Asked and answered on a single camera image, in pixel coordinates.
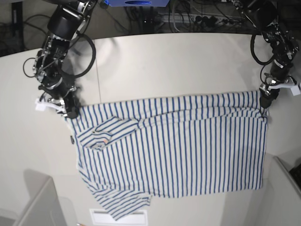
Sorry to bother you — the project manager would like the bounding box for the white partition panel right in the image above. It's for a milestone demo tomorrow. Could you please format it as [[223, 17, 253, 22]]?
[[250, 157, 301, 226]]

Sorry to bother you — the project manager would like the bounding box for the white partition panel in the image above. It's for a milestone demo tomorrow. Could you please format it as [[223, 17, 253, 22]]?
[[250, 157, 301, 226], [0, 176, 67, 226]]

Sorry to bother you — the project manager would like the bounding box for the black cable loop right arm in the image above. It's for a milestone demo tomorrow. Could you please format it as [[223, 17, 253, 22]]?
[[22, 32, 97, 80]]

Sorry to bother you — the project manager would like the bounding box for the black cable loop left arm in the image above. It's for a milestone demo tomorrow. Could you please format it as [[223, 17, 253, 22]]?
[[250, 32, 275, 65]]

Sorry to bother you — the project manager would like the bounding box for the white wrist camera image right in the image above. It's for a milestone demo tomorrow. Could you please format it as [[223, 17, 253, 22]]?
[[268, 81, 301, 96]]

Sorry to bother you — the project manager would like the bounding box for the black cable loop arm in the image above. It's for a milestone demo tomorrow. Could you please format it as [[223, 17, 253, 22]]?
[[250, 32, 275, 65], [22, 32, 97, 80]]

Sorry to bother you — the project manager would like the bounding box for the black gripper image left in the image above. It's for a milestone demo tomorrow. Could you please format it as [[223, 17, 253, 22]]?
[[39, 79, 81, 119]]

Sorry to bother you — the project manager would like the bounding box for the blue white striped T-shirt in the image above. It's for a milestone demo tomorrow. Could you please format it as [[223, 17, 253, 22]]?
[[65, 91, 268, 220]]

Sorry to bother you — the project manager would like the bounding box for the white partition panel left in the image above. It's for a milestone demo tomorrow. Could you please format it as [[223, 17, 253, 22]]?
[[0, 176, 67, 226]]

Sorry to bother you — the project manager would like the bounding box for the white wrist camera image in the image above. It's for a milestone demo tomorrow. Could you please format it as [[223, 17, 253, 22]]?
[[35, 98, 66, 113], [268, 81, 301, 96]]

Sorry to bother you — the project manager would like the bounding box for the blue box at top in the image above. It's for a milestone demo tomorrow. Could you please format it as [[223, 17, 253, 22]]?
[[104, 0, 170, 7]]

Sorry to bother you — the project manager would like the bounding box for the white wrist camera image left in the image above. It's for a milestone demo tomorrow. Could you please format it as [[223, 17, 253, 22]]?
[[35, 98, 66, 113]]

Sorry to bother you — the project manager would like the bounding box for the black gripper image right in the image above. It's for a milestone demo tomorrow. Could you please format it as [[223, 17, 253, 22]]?
[[260, 60, 294, 109]]

